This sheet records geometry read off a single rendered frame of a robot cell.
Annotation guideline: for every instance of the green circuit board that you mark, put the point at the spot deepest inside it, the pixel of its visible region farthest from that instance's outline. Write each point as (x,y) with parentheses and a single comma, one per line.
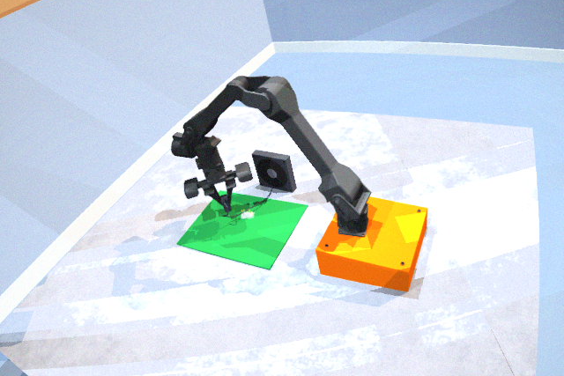
(255,237)

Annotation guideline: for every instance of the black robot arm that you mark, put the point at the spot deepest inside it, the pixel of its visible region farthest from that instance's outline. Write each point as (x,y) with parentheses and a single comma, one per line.
(276,99)

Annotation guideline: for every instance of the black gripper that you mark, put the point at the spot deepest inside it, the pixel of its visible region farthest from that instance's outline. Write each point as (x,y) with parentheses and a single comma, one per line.
(215,173)

